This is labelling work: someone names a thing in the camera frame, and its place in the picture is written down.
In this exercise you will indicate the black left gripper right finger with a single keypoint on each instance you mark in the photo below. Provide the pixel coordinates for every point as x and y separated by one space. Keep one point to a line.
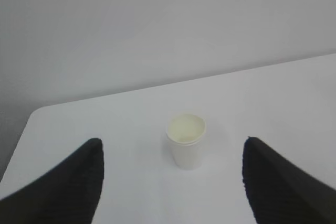
280 192

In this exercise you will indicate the white paper cup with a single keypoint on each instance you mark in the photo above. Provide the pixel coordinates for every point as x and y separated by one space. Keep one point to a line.
184 134

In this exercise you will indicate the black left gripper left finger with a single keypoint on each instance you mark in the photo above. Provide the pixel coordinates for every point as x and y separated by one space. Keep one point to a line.
68 193

